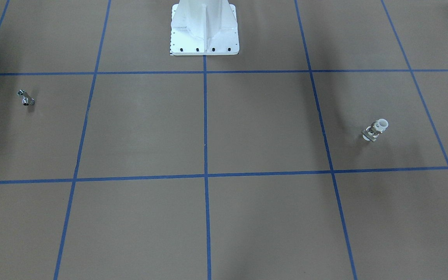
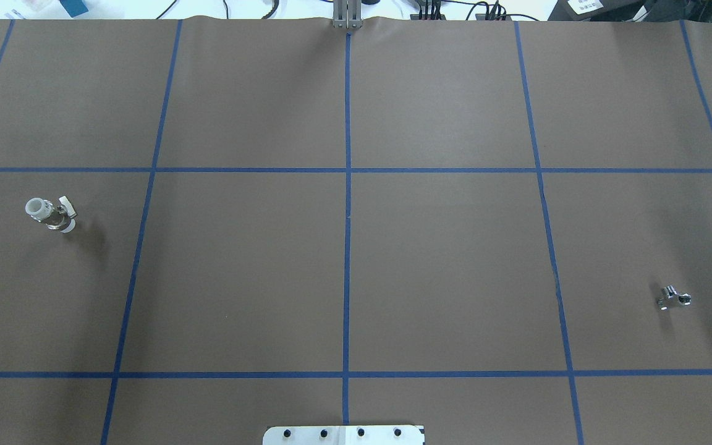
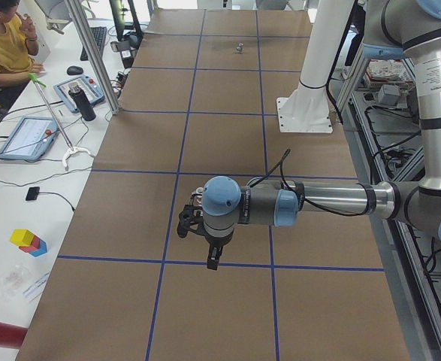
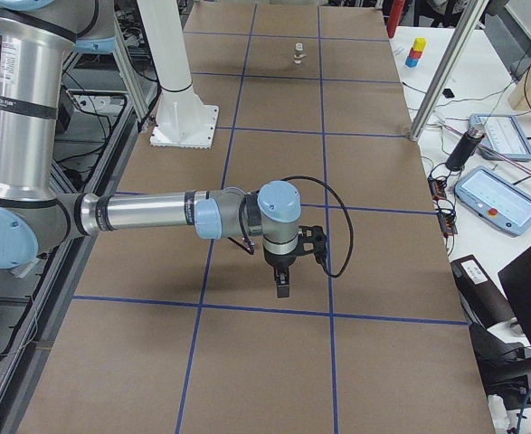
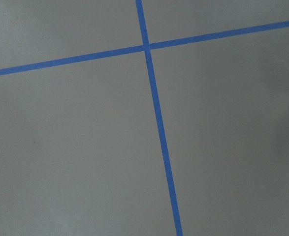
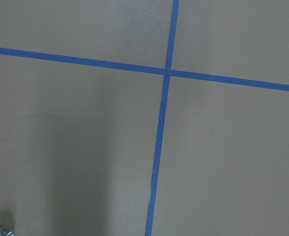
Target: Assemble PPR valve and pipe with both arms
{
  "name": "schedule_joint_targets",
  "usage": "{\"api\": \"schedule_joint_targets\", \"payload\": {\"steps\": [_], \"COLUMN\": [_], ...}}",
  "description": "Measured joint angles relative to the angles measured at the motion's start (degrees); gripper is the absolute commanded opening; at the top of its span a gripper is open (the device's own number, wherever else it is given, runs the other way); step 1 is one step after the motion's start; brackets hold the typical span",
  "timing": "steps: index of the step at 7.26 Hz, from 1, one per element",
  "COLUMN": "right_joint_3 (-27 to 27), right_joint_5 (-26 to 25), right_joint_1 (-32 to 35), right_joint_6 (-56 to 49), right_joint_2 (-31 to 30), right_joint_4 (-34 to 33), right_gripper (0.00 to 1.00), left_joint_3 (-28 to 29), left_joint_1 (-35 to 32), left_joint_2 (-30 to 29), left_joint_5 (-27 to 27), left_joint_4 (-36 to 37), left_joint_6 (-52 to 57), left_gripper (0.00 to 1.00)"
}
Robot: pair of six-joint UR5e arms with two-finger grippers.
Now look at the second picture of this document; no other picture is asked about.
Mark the white PPR valve with handle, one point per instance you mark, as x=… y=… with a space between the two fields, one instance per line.
x=60 y=217

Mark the brown table mat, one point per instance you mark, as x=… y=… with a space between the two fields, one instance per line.
x=463 y=226

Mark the aluminium frame post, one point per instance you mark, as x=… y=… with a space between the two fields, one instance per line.
x=347 y=14

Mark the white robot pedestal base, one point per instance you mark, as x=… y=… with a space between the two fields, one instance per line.
x=345 y=434

